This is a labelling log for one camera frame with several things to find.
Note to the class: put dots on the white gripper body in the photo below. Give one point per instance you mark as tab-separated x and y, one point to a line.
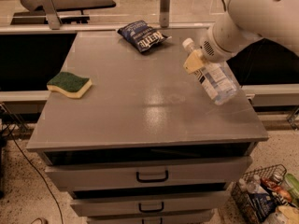
212	52

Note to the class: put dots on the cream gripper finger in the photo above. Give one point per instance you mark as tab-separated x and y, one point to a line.
195	61

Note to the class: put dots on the clear blue-label plastic bottle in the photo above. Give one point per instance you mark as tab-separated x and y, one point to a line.
215	81

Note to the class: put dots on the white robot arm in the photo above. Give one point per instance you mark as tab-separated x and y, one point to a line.
243	23

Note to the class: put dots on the water bottle in basket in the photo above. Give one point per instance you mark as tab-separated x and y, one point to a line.
261	200

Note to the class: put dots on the green bottle in basket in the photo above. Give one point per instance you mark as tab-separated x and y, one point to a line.
291	184

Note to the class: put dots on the blue chip bag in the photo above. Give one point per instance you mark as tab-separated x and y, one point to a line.
142	36

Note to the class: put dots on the grey drawer cabinet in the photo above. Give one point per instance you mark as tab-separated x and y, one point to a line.
143	113

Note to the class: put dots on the green yellow sponge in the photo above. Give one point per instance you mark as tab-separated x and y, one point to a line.
69	85

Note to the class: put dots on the black office chair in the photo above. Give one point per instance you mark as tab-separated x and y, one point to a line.
35	14

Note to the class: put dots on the red snack pack in basket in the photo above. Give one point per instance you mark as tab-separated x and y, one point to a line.
268	183

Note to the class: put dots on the middle metal bracket post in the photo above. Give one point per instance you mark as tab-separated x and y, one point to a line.
164	13

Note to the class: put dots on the metal bracket post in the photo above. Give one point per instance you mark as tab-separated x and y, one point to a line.
51	14
164	13

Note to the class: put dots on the top drawer black handle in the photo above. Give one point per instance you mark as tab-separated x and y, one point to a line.
160	177

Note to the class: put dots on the drawer black handle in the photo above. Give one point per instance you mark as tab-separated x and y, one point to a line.
160	177
156	220
151	207

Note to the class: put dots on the wire basket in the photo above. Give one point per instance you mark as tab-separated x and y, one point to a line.
241	196

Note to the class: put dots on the middle drawer black handle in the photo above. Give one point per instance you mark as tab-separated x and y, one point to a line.
151	207

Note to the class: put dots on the bottom drawer black handle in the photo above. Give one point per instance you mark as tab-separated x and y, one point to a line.
156	220

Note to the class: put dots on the left metal bracket post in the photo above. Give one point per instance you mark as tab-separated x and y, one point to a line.
51	14

